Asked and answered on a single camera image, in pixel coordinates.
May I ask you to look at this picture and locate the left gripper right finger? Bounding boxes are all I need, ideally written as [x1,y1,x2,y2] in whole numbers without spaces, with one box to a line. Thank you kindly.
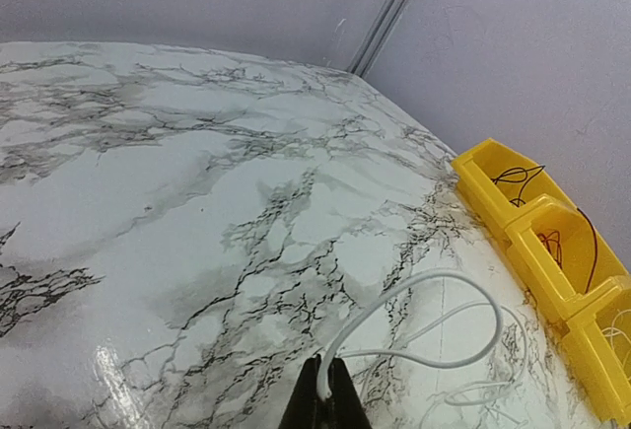
[325,358,372,429]

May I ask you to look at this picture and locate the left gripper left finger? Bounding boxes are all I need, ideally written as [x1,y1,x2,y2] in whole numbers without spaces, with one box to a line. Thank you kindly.
[278,355,322,429]

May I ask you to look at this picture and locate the thin black cable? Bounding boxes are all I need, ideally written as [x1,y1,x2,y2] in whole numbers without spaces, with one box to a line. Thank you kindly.
[491,165,547,208]

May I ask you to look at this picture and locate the yellow plastic bin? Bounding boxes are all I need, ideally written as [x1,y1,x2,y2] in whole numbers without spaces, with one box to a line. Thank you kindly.
[453,138,630,427]

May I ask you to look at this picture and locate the right aluminium frame post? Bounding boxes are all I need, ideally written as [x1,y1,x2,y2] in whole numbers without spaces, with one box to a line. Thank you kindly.
[347,0,410,78]

